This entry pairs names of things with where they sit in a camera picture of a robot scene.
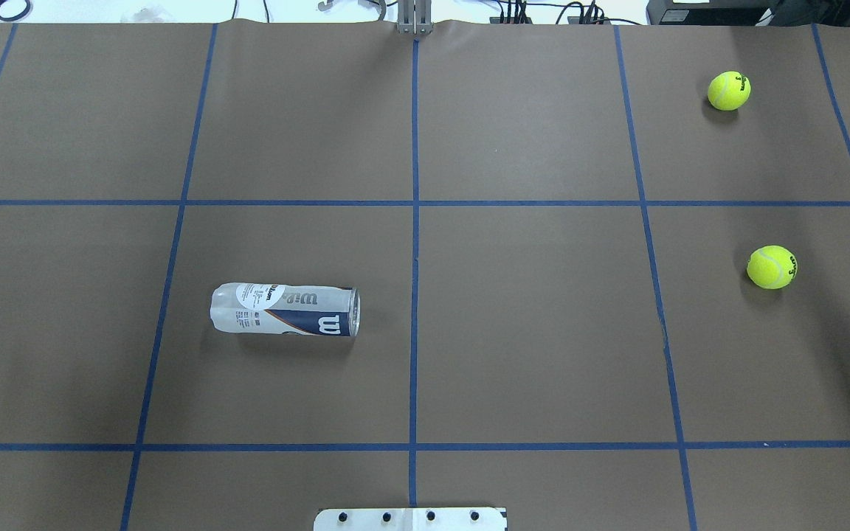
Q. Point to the clear Wilson tennis ball can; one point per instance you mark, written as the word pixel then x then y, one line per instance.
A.
pixel 303 310

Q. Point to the yellow tennis ball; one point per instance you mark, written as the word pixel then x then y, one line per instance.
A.
pixel 772 267
pixel 729 91

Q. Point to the black device on desk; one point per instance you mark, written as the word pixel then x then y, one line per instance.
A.
pixel 706 13

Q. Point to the blue tape roll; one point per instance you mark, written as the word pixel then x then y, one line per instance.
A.
pixel 11 11

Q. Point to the aluminium frame post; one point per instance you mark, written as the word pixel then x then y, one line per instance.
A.
pixel 414 17

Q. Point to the white metal base plate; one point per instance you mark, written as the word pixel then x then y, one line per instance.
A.
pixel 412 518

